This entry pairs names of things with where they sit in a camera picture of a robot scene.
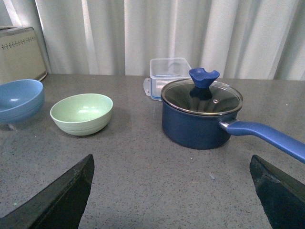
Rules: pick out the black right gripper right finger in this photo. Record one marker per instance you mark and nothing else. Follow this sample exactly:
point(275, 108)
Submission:
point(282, 196)

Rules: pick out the white curtain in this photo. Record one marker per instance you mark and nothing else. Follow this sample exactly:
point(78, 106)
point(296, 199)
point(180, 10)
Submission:
point(242, 39)

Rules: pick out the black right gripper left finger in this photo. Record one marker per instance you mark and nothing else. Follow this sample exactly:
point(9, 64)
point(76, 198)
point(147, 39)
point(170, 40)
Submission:
point(60, 205)

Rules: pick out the green bowl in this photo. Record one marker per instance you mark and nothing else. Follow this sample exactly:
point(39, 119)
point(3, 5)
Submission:
point(82, 114)

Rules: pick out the clear plastic food container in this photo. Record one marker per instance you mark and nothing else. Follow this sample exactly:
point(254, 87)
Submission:
point(169, 69)

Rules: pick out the dark blue saucepan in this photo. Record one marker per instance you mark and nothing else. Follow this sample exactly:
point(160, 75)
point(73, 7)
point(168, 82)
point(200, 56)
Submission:
point(209, 132)

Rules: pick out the cream toaster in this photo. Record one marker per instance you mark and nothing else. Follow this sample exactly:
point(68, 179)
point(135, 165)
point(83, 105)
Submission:
point(20, 55)

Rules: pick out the blue bowl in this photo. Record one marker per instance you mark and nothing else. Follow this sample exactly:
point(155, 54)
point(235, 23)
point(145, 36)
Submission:
point(20, 100)

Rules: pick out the clear lid with blue seal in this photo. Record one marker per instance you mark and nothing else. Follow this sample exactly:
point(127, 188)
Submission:
point(152, 88)

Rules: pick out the glass pot lid blue knob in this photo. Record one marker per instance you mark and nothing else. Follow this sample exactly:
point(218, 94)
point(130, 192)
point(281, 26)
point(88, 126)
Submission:
point(202, 94)

